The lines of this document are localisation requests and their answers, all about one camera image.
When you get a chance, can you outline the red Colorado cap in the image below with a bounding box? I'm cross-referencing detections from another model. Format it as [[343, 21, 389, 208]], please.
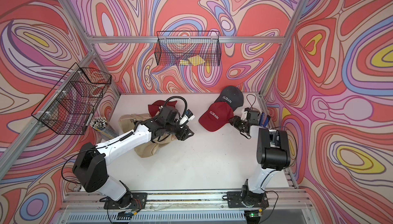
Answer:
[[199, 102, 233, 132]]

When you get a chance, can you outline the dark red cap front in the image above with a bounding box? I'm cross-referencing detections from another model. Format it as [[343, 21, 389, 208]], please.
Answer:
[[148, 100, 177, 117]]

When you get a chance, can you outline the beige cap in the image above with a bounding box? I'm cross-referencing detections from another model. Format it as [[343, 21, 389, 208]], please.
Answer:
[[134, 142, 162, 158], [152, 134, 178, 146], [118, 113, 151, 133]]

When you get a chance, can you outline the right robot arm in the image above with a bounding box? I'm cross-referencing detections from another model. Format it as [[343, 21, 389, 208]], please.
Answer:
[[223, 109, 291, 210]]

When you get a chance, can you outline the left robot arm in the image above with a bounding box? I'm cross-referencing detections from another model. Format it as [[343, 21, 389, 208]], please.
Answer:
[[72, 106, 194, 210]]

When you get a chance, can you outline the grey Colorado cap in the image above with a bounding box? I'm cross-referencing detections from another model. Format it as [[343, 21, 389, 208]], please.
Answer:
[[215, 86, 244, 111]]

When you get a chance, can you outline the cup of pencils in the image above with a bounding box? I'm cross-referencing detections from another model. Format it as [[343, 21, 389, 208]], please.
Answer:
[[90, 117, 119, 141]]

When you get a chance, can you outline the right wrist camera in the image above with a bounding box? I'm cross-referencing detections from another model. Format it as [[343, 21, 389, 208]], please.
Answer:
[[241, 107, 254, 121]]

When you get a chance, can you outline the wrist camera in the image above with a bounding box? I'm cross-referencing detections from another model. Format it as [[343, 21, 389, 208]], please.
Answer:
[[241, 107, 254, 121], [179, 109, 195, 126]]

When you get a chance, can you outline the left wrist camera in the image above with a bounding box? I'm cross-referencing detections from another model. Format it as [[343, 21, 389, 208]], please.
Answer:
[[179, 109, 195, 126]]

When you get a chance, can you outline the black wire basket back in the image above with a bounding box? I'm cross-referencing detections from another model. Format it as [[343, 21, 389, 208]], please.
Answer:
[[154, 30, 222, 66]]

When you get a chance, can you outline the black wire basket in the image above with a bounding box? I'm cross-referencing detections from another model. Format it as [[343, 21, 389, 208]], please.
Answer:
[[154, 30, 222, 66], [31, 63, 112, 135]]

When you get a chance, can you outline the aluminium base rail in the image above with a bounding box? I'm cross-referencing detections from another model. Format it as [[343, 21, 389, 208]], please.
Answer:
[[54, 188, 320, 224]]

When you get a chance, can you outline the black wire basket left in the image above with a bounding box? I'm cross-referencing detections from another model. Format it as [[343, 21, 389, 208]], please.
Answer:
[[31, 63, 112, 135]]

